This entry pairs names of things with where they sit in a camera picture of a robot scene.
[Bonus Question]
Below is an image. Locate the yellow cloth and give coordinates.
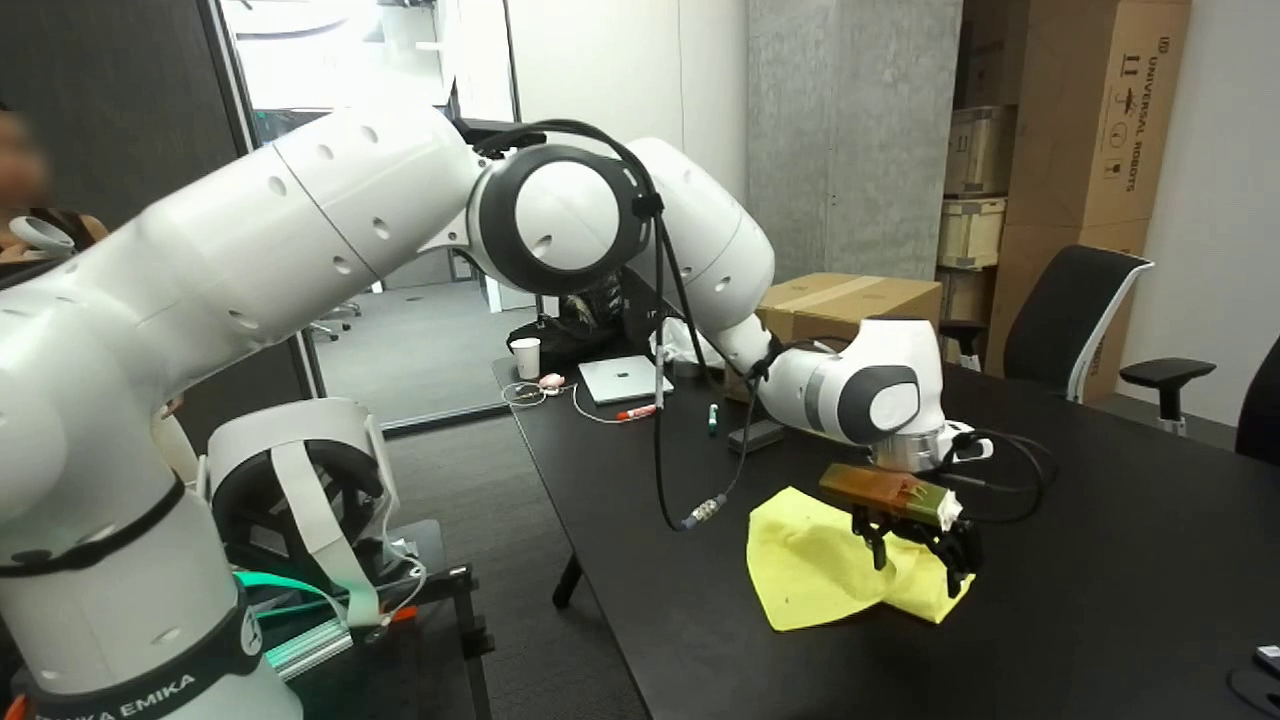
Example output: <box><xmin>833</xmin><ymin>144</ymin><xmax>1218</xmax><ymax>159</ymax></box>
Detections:
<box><xmin>746</xmin><ymin>487</ymin><xmax>977</xmax><ymax>633</ymax></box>

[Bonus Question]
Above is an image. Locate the stack of large cardboard boxes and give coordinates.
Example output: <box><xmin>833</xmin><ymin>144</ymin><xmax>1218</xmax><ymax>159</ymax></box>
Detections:
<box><xmin>962</xmin><ymin>0</ymin><xmax>1193</xmax><ymax>403</ymax></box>

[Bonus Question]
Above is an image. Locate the black device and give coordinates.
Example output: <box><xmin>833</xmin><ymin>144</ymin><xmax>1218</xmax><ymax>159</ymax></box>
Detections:
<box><xmin>1227</xmin><ymin>644</ymin><xmax>1280</xmax><ymax>717</ymax></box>

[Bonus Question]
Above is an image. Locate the stack of small boxes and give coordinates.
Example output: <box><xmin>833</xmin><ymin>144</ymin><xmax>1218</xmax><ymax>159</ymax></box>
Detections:
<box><xmin>937</xmin><ymin>105</ymin><xmax>1017</xmax><ymax>363</ymax></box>

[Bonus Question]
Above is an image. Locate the white plastic bag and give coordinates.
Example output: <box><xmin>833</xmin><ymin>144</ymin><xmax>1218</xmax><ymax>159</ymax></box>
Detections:
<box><xmin>660</xmin><ymin>318</ymin><xmax>727</xmax><ymax>377</ymax></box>

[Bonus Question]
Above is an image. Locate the white headset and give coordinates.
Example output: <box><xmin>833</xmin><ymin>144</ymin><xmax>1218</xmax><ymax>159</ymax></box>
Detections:
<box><xmin>204</xmin><ymin>398</ymin><xmax>403</xmax><ymax>627</ymax></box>

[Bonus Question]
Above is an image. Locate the small black box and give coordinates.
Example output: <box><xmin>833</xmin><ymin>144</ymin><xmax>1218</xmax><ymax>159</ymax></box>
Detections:
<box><xmin>728</xmin><ymin>420</ymin><xmax>787</xmax><ymax>454</ymax></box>

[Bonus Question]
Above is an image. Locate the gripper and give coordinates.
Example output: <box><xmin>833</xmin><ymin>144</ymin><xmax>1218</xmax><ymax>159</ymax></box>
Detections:
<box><xmin>849</xmin><ymin>506</ymin><xmax>987</xmax><ymax>601</ymax></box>

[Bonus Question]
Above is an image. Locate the black and white office chair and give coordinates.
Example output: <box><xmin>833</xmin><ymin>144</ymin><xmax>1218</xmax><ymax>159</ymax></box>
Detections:
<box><xmin>1003</xmin><ymin>245</ymin><xmax>1218</xmax><ymax>437</ymax></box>

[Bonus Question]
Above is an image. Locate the cardboard box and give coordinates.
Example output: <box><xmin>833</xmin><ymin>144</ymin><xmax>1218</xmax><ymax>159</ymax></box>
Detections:
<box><xmin>724</xmin><ymin>272</ymin><xmax>943</xmax><ymax>403</ymax></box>

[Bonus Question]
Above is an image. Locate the person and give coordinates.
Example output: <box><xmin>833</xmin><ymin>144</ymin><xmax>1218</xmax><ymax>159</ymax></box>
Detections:
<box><xmin>0</xmin><ymin>100</ymin><xmax>111</xmax><ymax>291</ymax></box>

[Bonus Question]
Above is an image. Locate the grey office chair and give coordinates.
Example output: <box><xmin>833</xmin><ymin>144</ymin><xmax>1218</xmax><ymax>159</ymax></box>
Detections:
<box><xmin>305</xmin><ymin>298</ymin><xmax>363</xmax><ymax>343</ymax></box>

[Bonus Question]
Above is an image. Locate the hand controller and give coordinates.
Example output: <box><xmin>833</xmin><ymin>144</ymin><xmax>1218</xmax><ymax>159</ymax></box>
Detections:
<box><xmin>8</xmin><ymin>215</ymin><xmax>77</xmax><ymax>253</ymax></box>

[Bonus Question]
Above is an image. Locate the white cable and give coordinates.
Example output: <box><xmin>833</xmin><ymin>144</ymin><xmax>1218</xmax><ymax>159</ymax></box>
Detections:
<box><xmin>502</xmin><ymin>380</ymin><xmax>623</xmax><ymax>426</ymax></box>

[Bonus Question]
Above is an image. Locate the black bag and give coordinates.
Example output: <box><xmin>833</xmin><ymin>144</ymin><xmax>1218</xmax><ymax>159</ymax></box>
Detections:
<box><xmin>507</xmin><ymin>268</ymin><xmax>663</xmax><ymax>367</ymax></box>

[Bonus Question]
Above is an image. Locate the silver laptop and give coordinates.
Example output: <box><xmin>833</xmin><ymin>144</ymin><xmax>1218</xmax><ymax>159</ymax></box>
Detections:
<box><xmin>578</xmin><ymin>355</ymin><xmax>674</xmax><ymax>407</ymax></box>

